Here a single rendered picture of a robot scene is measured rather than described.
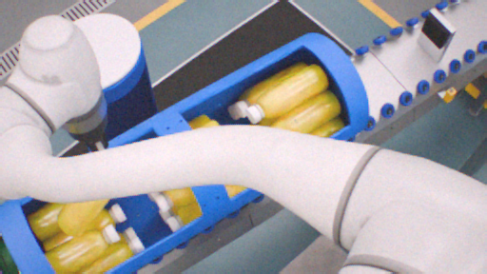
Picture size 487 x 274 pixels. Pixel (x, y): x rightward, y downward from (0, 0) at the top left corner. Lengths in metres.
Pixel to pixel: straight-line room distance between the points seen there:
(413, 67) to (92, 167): 1.26
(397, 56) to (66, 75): 1.19
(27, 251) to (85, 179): 0.54
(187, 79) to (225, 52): 0.23
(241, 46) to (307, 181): 2.16
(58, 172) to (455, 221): 0.42
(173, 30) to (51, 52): 2.22
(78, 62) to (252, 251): 1.71
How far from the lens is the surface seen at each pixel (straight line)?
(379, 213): 0.44
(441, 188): 0.45
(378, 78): 1.63
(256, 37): 2.65
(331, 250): 1.29
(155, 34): 2.89
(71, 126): 0.84
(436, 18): 1.64
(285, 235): 2.35
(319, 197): 0.48
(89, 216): 1.13
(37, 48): 0.71
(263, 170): 0.51
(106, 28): 1.60
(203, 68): 2.54
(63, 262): 1.18
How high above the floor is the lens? 2.23
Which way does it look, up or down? 62 degrees down
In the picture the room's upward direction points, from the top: 2 degrees clockwise
